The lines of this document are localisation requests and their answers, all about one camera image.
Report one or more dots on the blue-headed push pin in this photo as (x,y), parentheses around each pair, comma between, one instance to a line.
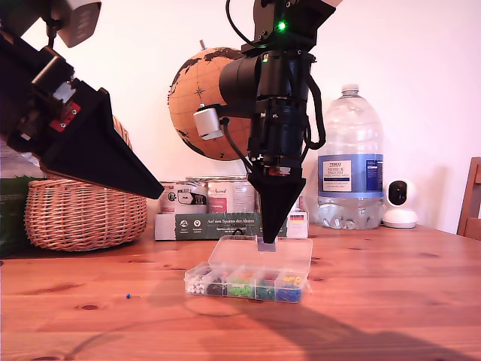
(128,296)

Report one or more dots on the cork globe on metal stand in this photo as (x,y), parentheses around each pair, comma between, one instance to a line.
(180,113)

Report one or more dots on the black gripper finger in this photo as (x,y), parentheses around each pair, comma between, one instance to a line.
(97,158)

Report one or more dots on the wooden chair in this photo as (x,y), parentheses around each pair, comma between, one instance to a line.
(473,203)

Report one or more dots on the dark green bag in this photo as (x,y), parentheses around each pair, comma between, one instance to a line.
(11,218)

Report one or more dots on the can with black-white label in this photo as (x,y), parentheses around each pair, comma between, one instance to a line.
(184,197)

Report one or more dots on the can with pink label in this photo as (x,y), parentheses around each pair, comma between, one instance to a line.
(229,197)

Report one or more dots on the cardboard can tray green print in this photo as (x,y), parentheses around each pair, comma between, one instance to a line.
(210,225)

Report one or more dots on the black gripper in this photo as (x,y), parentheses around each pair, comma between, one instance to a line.
(278,135)

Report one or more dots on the clear plastic pin organiser box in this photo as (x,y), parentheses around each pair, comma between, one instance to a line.
(293,252)

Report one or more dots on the can with plain white label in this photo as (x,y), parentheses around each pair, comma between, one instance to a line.
(298,205)

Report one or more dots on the pale grey wrist camera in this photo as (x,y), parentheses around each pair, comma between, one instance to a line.
(206,124)
(82,22)

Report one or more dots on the small white round camera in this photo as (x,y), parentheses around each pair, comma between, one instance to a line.
(400,218)

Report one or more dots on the large clear water bottle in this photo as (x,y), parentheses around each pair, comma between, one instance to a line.
(353,150)

